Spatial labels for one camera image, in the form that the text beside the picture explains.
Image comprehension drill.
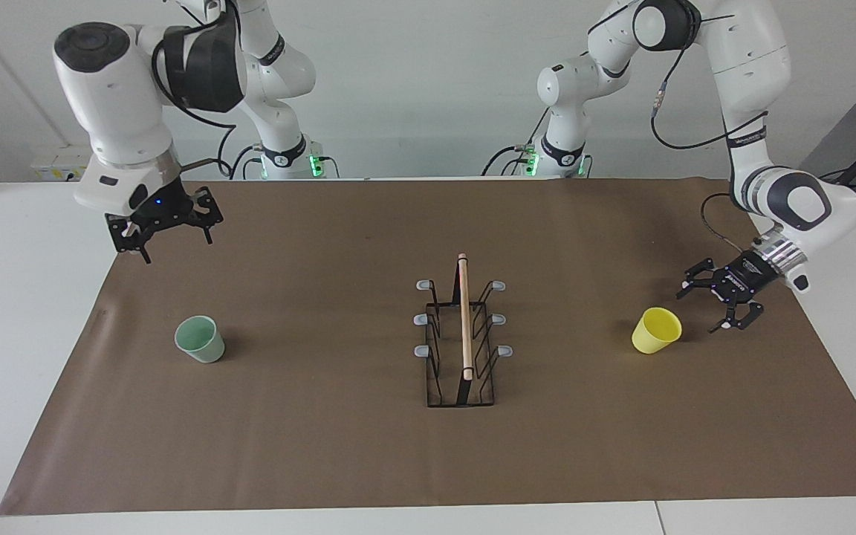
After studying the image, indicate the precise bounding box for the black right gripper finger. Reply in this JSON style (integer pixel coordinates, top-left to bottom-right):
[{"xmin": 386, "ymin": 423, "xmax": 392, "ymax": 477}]
[
  {"xmin": 186, "ymin": 185, "xmax": 224, "ymax": 245},
  {"xmin": 106, "ymin": 214, "xmax": 155, "ymax": 265}
]

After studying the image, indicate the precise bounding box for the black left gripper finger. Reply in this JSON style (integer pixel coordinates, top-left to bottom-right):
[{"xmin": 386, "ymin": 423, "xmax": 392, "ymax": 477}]
[
  {"xmin": 710, "ymin": 297, "xmax": 765, "ymax": 334},
  {"xmin": 676, "ymin": 258, "xmax": 727, "ymax": 300}
]

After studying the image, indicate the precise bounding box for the yellow plastic cup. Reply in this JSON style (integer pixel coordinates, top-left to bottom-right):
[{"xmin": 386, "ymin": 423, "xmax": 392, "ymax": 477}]
[{"xmin": 631, "ymin": 307, "xmax": 683, "ymax": 355}]

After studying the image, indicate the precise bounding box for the pale green plastic cup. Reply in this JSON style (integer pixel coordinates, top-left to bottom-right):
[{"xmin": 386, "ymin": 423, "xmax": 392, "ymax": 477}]
[{"xmin": 174, "ymin": 315, "xmax": 226, "ymax": 364}]

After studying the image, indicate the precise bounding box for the brown paper table mat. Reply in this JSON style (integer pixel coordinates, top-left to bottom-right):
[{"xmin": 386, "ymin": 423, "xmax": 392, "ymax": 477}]
[{"xmin": 0, "ymin": 177, "xmax": 856, "ymax": 516}]

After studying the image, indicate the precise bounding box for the black right base cable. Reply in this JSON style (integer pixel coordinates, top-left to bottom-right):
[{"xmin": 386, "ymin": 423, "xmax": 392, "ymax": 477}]
[{"xmin": 230, "ymin": 144, "xmax": 265, "ymax": 181}]

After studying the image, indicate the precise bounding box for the black base cable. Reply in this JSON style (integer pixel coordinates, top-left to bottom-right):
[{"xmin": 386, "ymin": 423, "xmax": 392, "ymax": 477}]
[
  {"xmin": 481, "ymin": 108, "xmax": 551, "ymax": 178},
  {"xmin": 230, "ymin": 144, "xmax": 265, "ymax": 181}
]

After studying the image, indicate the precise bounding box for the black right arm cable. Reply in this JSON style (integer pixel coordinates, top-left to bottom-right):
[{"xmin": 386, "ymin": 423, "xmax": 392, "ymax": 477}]
[{"xmin": 147, "ymin": 0, "xmax": 259, "ymax": 181}]

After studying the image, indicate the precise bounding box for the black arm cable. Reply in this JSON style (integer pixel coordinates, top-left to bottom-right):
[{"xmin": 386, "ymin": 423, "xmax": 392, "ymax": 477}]
[
  {"xmin": 147, "ymin": 0, "xmax": 259, "ymax": 181},
  {"xmin": 588, "ymin": 0, "xmax": 771, "ymax": 257}
]

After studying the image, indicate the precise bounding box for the white wall power box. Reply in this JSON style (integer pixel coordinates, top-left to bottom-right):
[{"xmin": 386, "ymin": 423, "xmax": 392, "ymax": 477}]
[{"xmin": 30, "ymin": 145, "xmax": 94, "ymax": 182}]

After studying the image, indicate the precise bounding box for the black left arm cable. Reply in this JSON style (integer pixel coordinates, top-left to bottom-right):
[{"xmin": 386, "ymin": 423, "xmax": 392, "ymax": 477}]
[{"xmin": 588, "ymin": 0, "xmax": 771, "ymax": 257}]

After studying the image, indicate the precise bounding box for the black left base cable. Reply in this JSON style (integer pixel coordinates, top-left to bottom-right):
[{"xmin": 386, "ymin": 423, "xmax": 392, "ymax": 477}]
[{"xmin": 481, "ymin": 108, "xmax": 551, "ymax": 178}]

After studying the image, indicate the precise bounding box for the black wire cup rack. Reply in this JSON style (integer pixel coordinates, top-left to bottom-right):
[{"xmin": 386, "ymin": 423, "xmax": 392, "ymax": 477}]
[{"xmin": 413, "ymin": 253, "xmax": 514, "ymax": 409}]

